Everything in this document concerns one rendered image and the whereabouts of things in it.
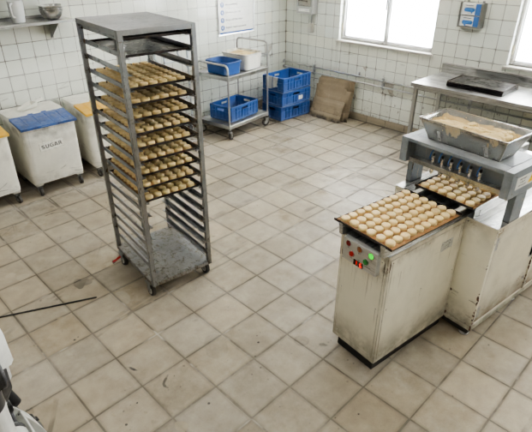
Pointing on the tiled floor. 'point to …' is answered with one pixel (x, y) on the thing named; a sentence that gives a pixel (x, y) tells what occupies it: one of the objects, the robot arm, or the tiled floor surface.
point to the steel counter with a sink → (523, 100)
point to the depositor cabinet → (498, 255)
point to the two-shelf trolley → (237, 93)
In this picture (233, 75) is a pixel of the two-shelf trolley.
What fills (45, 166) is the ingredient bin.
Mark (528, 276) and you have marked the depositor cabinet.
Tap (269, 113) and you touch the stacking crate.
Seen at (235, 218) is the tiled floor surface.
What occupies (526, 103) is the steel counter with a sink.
